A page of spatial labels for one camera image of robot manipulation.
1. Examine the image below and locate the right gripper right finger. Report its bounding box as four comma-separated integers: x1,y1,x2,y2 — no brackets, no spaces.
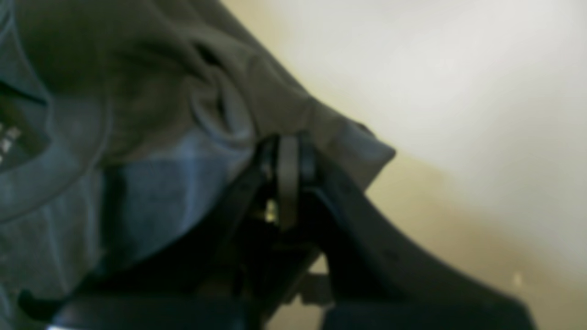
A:
298,133,536,330

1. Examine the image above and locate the dark grey T-shirt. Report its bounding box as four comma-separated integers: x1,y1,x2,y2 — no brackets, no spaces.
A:
1,0,394,330

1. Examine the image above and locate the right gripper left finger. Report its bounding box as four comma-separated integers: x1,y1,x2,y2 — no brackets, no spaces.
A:
18,135,301,330

